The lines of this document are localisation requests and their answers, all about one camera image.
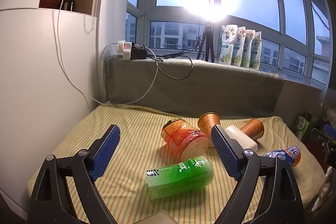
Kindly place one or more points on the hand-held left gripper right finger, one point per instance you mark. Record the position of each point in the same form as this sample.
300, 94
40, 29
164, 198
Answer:
224, 154

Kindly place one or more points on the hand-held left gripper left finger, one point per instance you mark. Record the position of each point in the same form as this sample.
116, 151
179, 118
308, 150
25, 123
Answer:
106, 153

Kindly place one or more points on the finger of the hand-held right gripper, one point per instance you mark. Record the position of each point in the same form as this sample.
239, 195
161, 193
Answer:
329, 132

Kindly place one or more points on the copper paper cup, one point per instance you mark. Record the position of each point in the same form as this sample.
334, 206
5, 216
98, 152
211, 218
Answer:
253, 129
206, 125

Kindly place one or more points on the orange instant noodle cup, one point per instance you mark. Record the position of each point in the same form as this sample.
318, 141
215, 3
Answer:
181, 137

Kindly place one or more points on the green paper bag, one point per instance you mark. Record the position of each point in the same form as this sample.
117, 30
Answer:
304, 125

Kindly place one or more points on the yellow striped bed sheet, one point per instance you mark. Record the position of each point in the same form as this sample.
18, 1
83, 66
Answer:
131, 129

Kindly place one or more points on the green plastic bottle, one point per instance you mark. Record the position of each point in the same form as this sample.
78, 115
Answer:
181, 176

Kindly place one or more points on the white cloth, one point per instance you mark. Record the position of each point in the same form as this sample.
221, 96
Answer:
326, 184

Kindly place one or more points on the white refill pouch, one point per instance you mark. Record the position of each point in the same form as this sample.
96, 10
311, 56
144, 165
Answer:
256, 56
227, 48
238, 53
248, 54

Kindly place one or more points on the white power strip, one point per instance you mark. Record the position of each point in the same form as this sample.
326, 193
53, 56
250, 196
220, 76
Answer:
126, 50

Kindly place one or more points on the black power adapter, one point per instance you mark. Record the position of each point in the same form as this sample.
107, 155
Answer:
138, 53

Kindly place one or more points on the white cabinet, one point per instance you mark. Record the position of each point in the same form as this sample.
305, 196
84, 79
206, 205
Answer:
34, 77

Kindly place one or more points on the black tripod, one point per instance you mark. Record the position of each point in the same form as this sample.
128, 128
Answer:
208, 40

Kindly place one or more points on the dark bottle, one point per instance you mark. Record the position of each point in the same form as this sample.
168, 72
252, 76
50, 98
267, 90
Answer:
69, 3

